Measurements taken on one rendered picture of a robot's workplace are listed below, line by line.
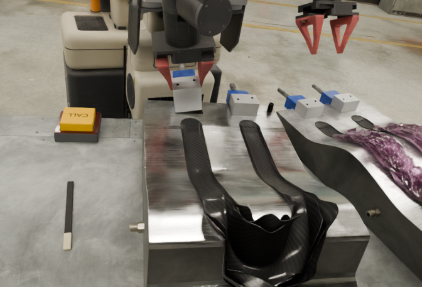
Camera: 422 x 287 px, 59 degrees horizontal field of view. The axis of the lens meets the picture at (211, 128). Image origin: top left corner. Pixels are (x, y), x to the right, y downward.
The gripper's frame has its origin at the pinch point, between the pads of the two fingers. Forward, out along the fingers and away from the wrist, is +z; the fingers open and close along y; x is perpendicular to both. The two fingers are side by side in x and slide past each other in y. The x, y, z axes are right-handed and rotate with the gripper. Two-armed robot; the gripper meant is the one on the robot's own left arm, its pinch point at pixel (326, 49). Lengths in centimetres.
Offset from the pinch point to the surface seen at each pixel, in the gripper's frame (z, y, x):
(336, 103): 12.2, 6.9, 4.9
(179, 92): 6.6, -32.8, 0.0
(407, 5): -75, 440, 338
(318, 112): 13.3, -0.2, 2.6
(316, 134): 17.0, -4.6, -2.2
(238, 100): 8.9, -21.0, 0.1
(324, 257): 25.6, -25.9, -29.7
